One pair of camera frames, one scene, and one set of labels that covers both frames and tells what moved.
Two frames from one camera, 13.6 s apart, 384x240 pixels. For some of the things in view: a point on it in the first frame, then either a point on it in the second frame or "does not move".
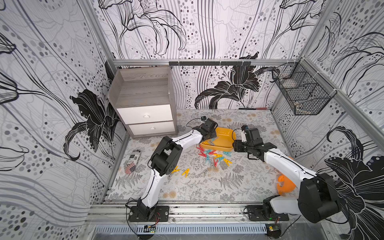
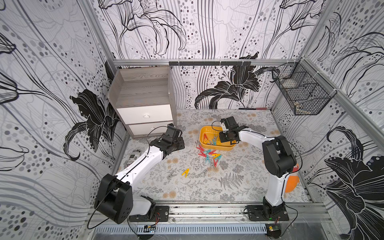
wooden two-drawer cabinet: (144, 98) does not move
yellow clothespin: (186, 172) does not move
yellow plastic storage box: (224, 141) does not move
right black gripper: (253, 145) to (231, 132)
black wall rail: (211, 63) does not move
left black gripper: (213, 134) to (181, 145)
